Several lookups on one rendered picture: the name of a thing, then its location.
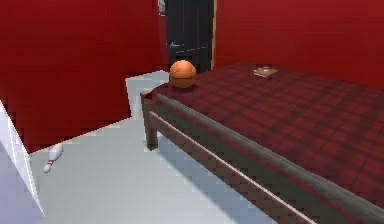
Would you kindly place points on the orange basketball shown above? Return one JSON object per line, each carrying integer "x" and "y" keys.
{"x": 182, "y": 74}

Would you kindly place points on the black room door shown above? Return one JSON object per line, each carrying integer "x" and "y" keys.
{"x": 190, "y": 33}

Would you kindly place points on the small brown book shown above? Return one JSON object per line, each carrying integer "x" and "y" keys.
{"x": 265, "y": 71}

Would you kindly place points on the bed with red plaid cover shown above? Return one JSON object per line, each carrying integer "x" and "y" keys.
{"x": 283, "y": 126}

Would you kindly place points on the white bowling pin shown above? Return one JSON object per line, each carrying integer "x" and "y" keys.
{"x": 53, "y": 158}

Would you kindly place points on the white cupboard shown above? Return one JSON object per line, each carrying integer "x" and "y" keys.
{"x": 16, "y": 160}

